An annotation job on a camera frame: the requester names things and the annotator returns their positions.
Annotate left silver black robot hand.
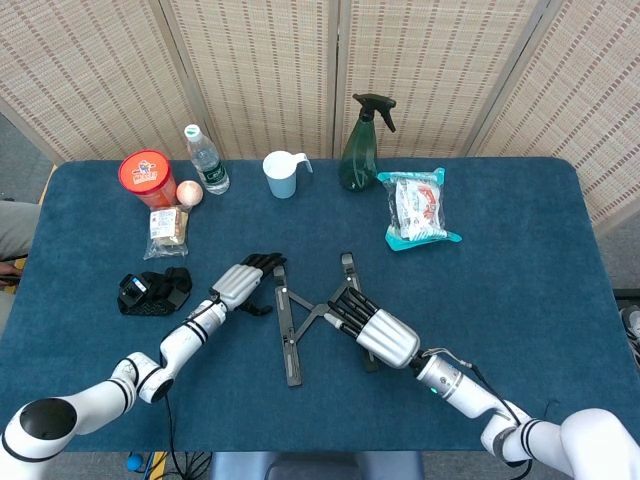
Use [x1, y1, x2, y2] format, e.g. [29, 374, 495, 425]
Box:
[209, 252, 289, 317]

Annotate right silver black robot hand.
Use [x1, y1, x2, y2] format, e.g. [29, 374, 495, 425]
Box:
[323, 286, 422, 370]

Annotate black folding laptop stand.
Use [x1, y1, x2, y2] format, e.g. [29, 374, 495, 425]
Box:
[272, 252, 384, 389]

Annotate clear bag of pastries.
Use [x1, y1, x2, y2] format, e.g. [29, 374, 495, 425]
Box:
[142, 205, 191, 261]

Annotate beige onion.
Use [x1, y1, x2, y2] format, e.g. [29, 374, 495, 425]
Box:
[175, 179, 205, 207]

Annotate clear water bottle green label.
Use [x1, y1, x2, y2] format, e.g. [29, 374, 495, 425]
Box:
[183, 123, 231, 196]

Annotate blue carpet table cover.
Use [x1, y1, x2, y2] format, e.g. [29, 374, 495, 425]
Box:
[2, 157, 632, 454]

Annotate teal snack package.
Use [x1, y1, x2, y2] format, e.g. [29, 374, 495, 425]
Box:
[376, 167, 464, 254]

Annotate red snack canister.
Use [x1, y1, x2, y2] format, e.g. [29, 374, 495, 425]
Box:
[117, 149, 179, 210]

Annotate green spray bottle black trigger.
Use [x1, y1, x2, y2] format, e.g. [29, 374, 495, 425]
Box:
[338, 92, 398, 193]

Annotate woven folding screen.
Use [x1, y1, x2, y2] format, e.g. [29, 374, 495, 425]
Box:
[0, 0, 640, 236]

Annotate person leg grey trousers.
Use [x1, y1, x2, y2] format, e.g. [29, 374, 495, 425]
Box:
[0, 199, 41, 276]

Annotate dark shoe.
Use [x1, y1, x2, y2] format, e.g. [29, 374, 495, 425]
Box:
[619, 305, 640, 369]

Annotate black strap brace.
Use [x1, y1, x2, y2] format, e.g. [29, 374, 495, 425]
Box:
[116, 266, 194, 317]

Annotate light blue cup with handle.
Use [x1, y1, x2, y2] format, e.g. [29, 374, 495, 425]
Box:
[262, 150, 315, 200]

